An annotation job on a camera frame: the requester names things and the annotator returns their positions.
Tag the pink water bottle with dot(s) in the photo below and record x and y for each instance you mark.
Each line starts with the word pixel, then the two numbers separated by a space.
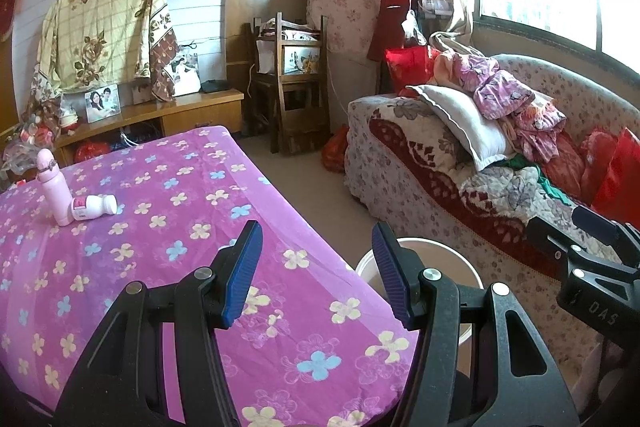
pixel 55 192

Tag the purple floral blanket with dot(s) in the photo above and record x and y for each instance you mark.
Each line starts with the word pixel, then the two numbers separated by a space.
pixel 150 257

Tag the framed couple photo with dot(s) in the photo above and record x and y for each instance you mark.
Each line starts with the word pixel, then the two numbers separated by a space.
pixel 102 103

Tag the wooden cabinet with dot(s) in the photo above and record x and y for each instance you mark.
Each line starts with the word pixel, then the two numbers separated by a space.
pixel 200 107

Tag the white pillow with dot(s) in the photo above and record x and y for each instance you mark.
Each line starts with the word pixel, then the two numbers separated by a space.
pixel 470 122

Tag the framed wedding photo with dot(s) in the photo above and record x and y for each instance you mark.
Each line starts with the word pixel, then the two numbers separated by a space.
pixel 185 74

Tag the picture printed box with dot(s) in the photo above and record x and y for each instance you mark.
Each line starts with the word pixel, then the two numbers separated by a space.
pixel 300 59

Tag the red plastic bag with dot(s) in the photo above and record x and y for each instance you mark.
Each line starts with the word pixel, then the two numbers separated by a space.
pixel 334 149

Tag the green cloth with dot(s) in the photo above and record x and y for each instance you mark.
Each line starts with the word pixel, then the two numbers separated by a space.
pixel 552 192

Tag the red hanging garment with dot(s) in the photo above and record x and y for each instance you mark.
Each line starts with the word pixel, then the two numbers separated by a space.
pixel 392 17

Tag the pink crumpled clothes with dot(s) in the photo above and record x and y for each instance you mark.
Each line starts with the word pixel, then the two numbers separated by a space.
pixel 500 92

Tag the floral sofa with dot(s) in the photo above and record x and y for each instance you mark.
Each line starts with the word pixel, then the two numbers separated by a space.
pixel 550 77

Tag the red patterned sofa throw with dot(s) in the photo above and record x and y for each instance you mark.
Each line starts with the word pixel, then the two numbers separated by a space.
pixel 425 157

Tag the wooden chair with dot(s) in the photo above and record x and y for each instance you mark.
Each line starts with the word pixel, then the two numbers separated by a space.
pixel 280 107

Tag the yellow floral hanging cloth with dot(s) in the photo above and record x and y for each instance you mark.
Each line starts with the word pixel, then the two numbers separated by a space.
pixel 100 22

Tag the red satin cushion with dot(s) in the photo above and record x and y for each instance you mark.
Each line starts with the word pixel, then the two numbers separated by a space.
pixel 620 182

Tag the clear plastic wrapped items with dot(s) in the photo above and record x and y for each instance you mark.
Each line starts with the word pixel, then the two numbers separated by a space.
pixel 35 132

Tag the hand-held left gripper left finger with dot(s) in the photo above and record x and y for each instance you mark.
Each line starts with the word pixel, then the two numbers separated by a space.
pixel 242 277

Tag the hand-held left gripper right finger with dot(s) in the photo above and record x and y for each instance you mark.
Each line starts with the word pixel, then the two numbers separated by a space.
pixel 392 277

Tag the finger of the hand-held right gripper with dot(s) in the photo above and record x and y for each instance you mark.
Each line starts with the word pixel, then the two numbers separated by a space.
pixel 550 237
pixel 600 222

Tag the white pill bottle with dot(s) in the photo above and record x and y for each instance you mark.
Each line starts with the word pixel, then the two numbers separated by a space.
pixel 95 207

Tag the white bucket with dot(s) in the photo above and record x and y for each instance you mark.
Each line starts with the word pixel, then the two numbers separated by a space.
pixel 435 252

